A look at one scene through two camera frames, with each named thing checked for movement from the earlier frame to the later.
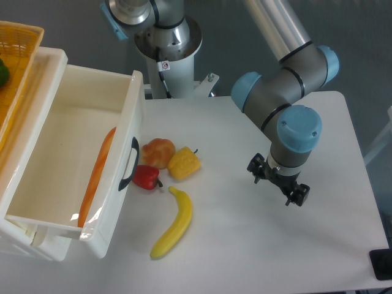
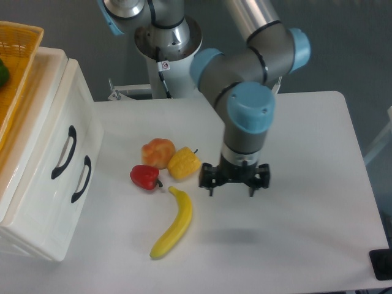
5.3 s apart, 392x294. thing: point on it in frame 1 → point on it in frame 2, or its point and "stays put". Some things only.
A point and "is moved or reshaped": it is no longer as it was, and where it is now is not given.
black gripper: (285, 182) → (226, 173)
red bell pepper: (146, 177) stays put
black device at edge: (381, 263) stays put
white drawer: (83, 106) is moved or reshaped
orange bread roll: (158, 152) stays put
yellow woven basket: (19, 41) stays put
